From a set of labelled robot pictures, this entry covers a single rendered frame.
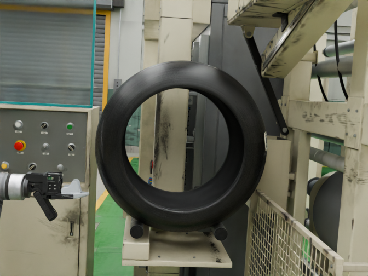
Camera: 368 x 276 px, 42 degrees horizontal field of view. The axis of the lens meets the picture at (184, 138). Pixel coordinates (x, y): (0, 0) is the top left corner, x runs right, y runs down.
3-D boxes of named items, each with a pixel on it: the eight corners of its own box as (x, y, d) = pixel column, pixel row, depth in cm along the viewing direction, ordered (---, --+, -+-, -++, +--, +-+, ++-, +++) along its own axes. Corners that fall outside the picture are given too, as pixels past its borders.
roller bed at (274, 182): (240, 201, 209) (244, 134, 207) (272, 202, 211) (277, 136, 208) (249, 213, 190) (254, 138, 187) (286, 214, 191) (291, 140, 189)
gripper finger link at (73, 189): (88, 182, 160) (60, 180, 159) (87, 199, 161) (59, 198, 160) (89, 180, 163) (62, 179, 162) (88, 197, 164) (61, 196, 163)
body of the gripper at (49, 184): (60, 176, 158) (23, 174, 157) (59, 201, 159) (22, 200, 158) (64, 172, 166) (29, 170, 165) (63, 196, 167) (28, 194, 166)
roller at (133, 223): (131, 212, 191) (132, 201, 190) (143, 212, 191) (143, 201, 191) (129, 239, 156) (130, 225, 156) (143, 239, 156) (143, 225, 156)
